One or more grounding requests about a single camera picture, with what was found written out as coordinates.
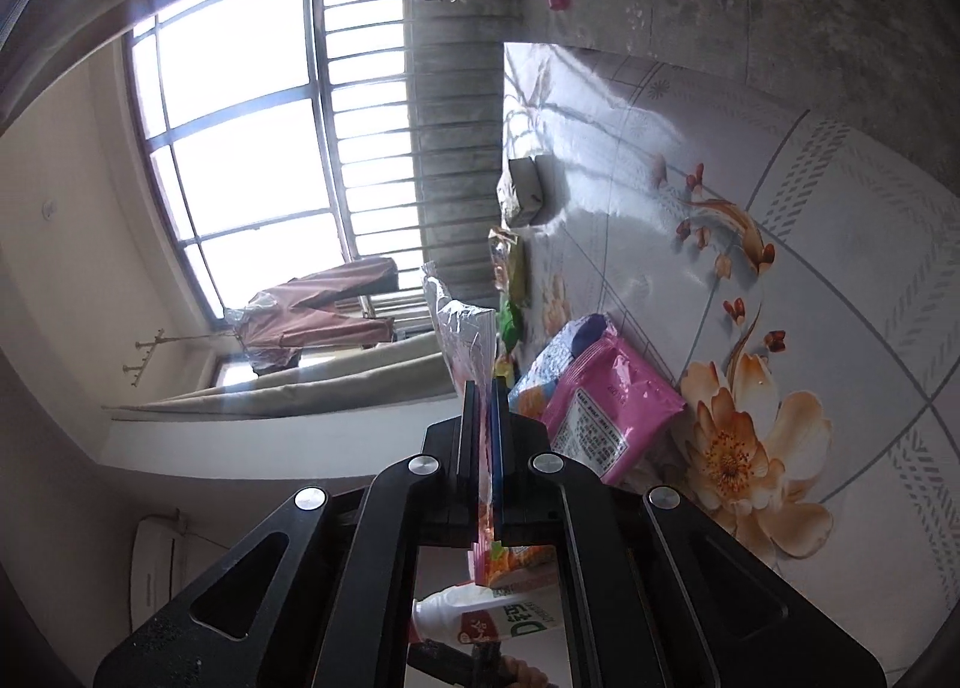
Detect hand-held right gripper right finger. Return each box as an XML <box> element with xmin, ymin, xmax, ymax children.
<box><xmin>491</xmin><ymin>376</ymin><xmax>886</xmax><ymax>688</ymax></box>

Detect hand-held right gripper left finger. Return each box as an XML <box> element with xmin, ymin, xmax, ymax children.
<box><xmin>94</xmin><ymin>382</ymin><xmax>487</xmax><ymax>688</ymax></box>

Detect white bottle with green label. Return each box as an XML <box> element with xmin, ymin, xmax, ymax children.
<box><xmin>411</xmin><ymin>579</ymin><xmax>571</xmax><ymax>653</ymax></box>

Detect silver foil snack wrapper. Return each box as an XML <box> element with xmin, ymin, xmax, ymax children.
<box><xmin>421</xmin><ymin>262</ymin><xmax>560</xmax><ymax>588</ymax></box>

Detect person's left hand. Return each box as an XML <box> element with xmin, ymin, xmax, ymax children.
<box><xmin>504</xmin><ymin>654</ymin><xmax>552</xmax><ymax>688</ymax></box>

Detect blue and white snack packet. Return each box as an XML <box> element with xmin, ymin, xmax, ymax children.
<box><xmin>508</xmin><ymin>313</ymin><xmax>620</xmax><ymax>420</ymax></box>

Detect pink snack packet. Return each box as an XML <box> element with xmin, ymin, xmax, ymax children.
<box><xmin>541</xmin><ymin>337</ymin><xmax>687</xmax><ymax>486</ymax></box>

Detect small green snack packet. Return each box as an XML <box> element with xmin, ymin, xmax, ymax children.
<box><xmin>498</xmin><ymin>298</ymin><xmax>527</xmax><ymax>353</ymax></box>

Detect beige curtain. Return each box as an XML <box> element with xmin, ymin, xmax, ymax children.
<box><xmin>103</xmin><ymin>331</ymin><xmax>458</xmax><ymax>425</ymax></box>

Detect orange snack packet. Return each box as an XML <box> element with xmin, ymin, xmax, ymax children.
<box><xmin>487</xmin><ymin>226</ymin><xmax>527</xmax><ymax>299</ymax></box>

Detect pink hanging garment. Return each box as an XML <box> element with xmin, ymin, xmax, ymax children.
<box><xmin>223</xmin><ymin>256</ymin><xmax>398</xmax><ymax>370</ymax></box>

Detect gold snack packet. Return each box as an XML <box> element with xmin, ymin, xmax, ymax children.
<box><xmin>496</xmin><ymin>154</ymin><xmax>550</xmax><ymax>225</ymax></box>

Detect white air conditioner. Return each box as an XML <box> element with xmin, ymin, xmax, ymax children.
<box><xmin>130</xmin><ymin>511</ymin><xmax>226</xmax><ymax>640</ymax></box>

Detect metal balcony railing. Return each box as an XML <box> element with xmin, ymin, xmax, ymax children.
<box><xmin>322</xmin><ymin>0</ymin><xmax>526</xmax><ymax>318</ymax></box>

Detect large window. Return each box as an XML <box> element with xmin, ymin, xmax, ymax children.
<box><xmin>124</xmin><ymin>0</ymin><xmax>425</xmax><ymax>318</ymax></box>

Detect wall coat hook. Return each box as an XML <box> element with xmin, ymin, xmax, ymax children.
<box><xmin>122</xmin><ymin>328</ymin><xmax>167</xmax><ymax>389</ymax></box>

